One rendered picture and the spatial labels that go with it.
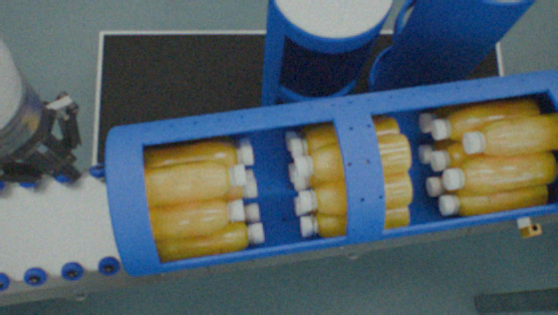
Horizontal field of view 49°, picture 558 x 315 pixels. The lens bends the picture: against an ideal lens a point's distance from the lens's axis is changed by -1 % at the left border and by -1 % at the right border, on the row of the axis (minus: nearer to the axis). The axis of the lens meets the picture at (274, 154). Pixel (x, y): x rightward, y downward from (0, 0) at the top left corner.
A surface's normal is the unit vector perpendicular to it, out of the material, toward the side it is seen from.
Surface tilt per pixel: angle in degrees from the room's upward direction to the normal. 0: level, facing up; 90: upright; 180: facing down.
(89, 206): 0
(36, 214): 0
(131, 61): 0
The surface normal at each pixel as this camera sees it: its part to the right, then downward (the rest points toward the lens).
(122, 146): -0.04, -0.70
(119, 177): 0.04, -0.32
